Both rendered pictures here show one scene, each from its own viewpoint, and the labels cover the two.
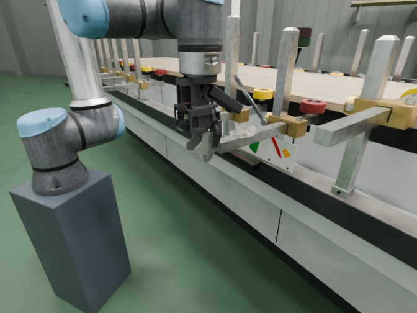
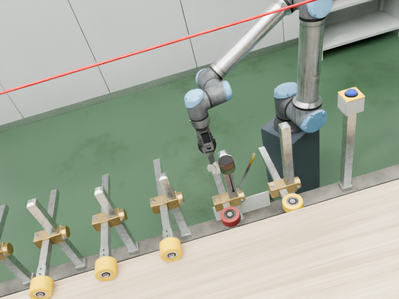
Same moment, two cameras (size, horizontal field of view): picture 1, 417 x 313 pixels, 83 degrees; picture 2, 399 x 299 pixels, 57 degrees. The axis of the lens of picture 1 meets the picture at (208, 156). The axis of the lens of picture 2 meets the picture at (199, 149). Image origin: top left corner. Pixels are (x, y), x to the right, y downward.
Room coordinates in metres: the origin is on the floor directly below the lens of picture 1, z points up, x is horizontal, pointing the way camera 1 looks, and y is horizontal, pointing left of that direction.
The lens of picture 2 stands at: (1.31, -1.13, 2.08)
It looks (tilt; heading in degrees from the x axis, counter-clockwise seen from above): 41 degrees down; 126
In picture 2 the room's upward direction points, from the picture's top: 17 degrees counter-clockwise
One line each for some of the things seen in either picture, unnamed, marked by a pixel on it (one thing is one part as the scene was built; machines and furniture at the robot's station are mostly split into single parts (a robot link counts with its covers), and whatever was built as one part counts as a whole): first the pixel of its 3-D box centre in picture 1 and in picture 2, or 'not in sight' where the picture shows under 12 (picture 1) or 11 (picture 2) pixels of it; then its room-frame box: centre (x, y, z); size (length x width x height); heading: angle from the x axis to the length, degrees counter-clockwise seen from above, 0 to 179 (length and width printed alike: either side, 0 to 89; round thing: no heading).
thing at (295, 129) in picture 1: (284, 123); (228, 200); (0.74, -0.25, 0.85); 0.13 x 0.06 x 0.05; 36
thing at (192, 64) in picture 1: (201, 64); (199, 120); (0.52, 0.02, 1.05); 0.10 x 0.09 x 0.05; 36
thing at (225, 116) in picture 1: (226, 116); (276, 180); (0.90, -0.07, 0.82); 0.43 x 0.03 x 0.04; 126
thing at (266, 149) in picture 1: (264, 146); (241, 206); (0.77, -0.20, 0.75); 0.26 x 0.01 x 0.10; 36
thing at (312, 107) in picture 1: (310, 116); (231, 221); (0.80, -0.36, 0.85); 0.08 x 0.08 x 0.11
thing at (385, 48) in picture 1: (357, 140); (177, 212); (0.56, -0.38, 0.86); 0.03 x 0.03 x 0.48; 36
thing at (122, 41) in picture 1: (126, 70); not in sight; (1.97, 0.65, 0.88); 0.03 x 0.03 x 0.48; 36
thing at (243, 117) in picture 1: (233, 112); (284, 186); (0.94, -0.10, 0.83); 0.13 x 0.06 x 0.05; 36
